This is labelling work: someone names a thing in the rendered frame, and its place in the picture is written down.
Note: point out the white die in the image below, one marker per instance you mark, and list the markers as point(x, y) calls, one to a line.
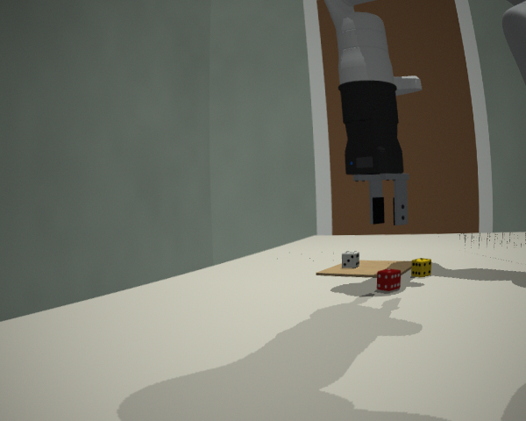
point(350, 259)

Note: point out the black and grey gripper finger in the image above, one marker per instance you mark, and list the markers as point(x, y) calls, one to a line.
point(376, 197)
point(400, 197)

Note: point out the tan mat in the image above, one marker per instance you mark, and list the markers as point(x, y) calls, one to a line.
point(367, 268)

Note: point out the red die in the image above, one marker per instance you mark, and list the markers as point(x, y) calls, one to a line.
point(389, 279)

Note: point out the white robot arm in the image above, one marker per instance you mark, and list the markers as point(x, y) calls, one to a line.
point(366, 29)

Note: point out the yellow die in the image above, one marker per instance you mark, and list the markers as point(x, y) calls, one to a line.
point(421, 267)

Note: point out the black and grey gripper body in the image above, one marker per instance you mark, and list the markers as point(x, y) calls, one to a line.
point(368, 97)

